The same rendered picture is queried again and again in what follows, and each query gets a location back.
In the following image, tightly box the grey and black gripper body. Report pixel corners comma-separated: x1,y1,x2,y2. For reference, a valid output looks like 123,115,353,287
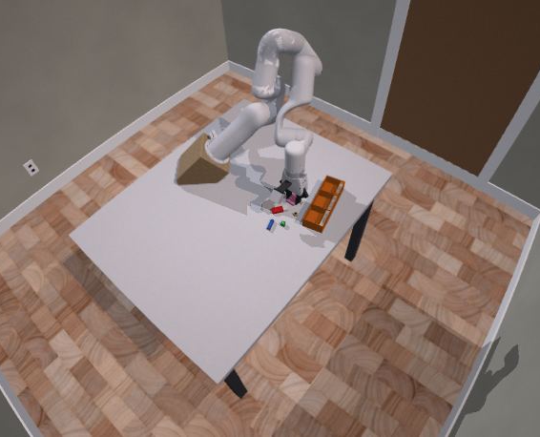
281,170,308,196

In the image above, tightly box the pink block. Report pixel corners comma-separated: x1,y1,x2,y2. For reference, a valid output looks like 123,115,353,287
286,193,297,206

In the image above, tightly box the orange-brown three-compartment bin rack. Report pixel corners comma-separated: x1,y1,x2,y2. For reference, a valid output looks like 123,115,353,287
302,176,345,233

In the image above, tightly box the red and white eraser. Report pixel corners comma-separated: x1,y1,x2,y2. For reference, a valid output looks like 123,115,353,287
272,205,288,214

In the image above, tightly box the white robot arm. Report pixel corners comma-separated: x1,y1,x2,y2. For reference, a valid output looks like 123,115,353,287
204,29,322,178

